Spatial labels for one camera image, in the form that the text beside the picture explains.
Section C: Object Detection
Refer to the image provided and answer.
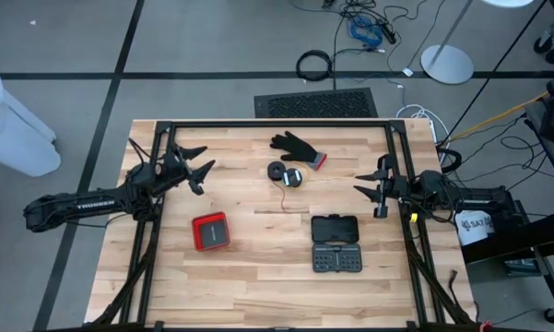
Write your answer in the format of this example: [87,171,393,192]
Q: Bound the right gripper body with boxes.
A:
[373,153,412,219]

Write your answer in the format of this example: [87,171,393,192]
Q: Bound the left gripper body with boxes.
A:
[153,142,205,196]

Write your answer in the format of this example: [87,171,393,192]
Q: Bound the red wire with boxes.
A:
[266,160,305,214]

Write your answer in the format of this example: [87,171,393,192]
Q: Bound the yellow wire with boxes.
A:
[282,160,312,189]

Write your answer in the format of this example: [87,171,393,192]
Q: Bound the black screwdriver bit case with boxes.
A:
[310,213,364,274]

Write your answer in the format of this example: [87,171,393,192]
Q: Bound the red collapsible container black rim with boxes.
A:
[191,210,232,253]

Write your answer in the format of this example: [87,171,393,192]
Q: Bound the black work glove red cuff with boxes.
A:
[269,131,328,172]

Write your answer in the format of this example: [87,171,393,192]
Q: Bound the black mesh-top computer case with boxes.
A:
[253,87,380,120]

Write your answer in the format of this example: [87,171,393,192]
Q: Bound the white printed paper label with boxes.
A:
[454,209,496,247]

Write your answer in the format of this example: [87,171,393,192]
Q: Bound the black side desk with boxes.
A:
[459,197,554,278]

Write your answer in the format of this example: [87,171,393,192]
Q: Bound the round metal floor stand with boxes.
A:
[419,0,476,86]

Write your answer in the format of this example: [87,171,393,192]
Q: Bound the black floor power strip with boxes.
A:
[376,18,399,46]

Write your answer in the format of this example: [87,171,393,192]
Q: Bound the white trash bin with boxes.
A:
[0,64,62,179]

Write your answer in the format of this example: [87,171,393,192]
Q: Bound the white round disc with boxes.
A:
[480,0,536,9]

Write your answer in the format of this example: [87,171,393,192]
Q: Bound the white floor cable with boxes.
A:
[395,103,452,145]

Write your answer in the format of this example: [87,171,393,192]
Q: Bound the black aluminium table frame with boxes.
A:
[85,118,479,332]

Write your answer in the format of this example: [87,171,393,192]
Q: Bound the yellow floor cord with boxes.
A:
[437,77,554,145]

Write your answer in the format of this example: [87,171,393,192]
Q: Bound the black coiled floor cable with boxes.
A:
[295,49,335,83]

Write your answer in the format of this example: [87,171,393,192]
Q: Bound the blue coiled floor cable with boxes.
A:
[348,15,385,48]

